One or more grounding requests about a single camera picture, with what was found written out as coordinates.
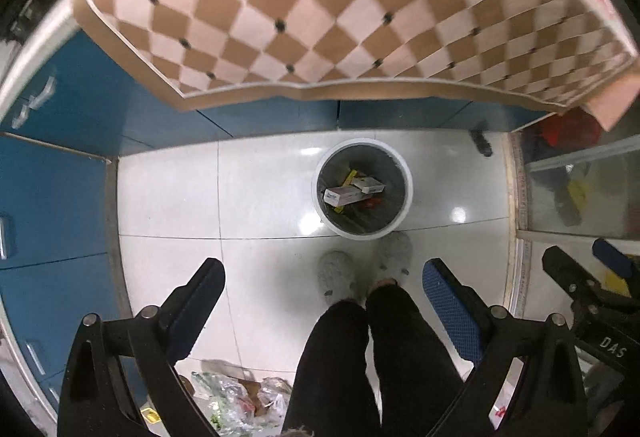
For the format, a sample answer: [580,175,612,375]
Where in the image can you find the clear plastic trash bag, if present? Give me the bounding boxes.
[178,358,293,436]

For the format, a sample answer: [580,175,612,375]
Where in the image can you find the white round trash bin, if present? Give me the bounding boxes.
[312,138,413,241]

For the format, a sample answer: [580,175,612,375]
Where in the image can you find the blue kitchen cabinet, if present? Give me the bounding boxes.
[1,33,537,405]

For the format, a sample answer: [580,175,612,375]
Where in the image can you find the glass sliding door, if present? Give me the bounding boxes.
[520,104,639,240]

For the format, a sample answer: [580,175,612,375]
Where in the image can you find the black trouser legs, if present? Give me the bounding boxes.
[282,282,463,436]

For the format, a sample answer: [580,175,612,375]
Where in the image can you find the dark object on floor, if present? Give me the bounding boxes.
[470,130,494,158]

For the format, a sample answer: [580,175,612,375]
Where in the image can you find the right grey slipper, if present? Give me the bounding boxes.
[373,232,413,285]

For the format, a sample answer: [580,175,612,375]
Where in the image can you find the grey slipper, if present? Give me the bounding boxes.
[373,232,413,285]
[318,251,357,306]

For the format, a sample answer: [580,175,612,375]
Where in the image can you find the left grey slipper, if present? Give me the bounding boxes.
[318,251,357,306]

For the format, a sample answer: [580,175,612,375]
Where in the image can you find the small white box in bin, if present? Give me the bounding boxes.
[352,176,385,194]

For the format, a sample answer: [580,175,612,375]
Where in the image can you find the white cardboard box in bin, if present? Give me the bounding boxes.
[323,186,366,208]

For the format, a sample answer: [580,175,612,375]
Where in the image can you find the checkered brown pink tablecloth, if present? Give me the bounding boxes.
[74,0,639,128]

